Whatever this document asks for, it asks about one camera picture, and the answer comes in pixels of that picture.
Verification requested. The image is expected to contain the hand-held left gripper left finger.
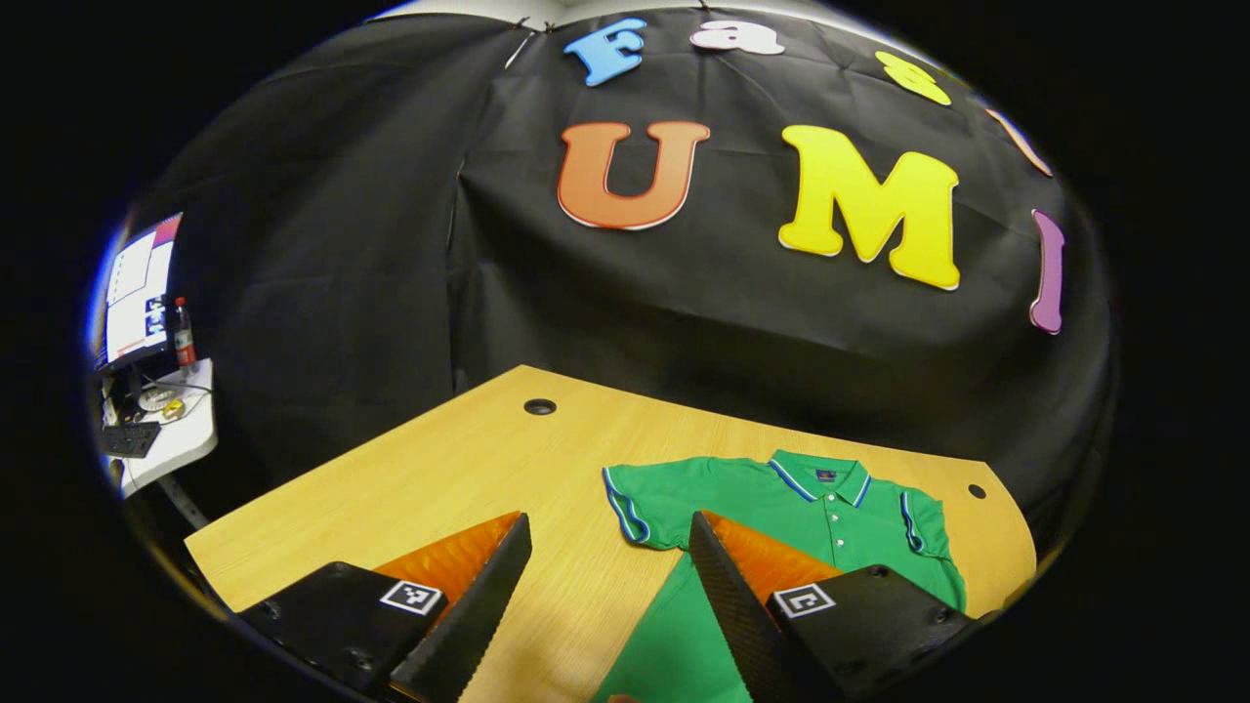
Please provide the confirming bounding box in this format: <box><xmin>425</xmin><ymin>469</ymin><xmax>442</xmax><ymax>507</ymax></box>
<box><xmin>237</xmin><ymin>511</ymin><xmax>534</xmax><ymax>703</ymax></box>

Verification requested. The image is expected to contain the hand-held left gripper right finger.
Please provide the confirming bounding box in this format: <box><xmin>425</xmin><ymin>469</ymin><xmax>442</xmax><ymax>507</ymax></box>
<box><xmin>687</xmin><ymin>510</ymin><xmax>982</xmax><ymax>703</ymax></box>

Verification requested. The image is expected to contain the green T-shirt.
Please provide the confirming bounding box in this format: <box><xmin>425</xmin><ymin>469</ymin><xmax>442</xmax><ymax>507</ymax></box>
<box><xmin>589</xmin><ymin>449</ymin><xmax>968</xmax><ymax>703</ymax></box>

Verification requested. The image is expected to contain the black backdrop cloth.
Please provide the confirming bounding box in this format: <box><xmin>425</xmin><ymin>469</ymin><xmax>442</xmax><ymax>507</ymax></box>
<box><xmin>127</xmin><ymin>8</ymin><xmax>1119</xmax><ymax>558</ymax></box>

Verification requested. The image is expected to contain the white side desk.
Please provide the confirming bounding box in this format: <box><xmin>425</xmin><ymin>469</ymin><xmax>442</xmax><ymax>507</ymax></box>
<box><xmin>103</xmin><ymin>357</ymin><xmax>218</xmax><ymax>499</ymax></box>

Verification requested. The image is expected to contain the black keyboard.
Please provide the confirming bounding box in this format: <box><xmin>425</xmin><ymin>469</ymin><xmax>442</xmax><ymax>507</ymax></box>
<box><xmin>98</xmin><ymin>422</ymin><xmax>162</xmax><ymax>460</ymax></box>

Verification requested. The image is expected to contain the computer monitor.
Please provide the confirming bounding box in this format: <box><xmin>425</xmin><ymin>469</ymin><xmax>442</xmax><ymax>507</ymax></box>
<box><xmin>95</xmin><ymin>213</ymin><xmax>184</xmax><ymax>377</ymax></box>

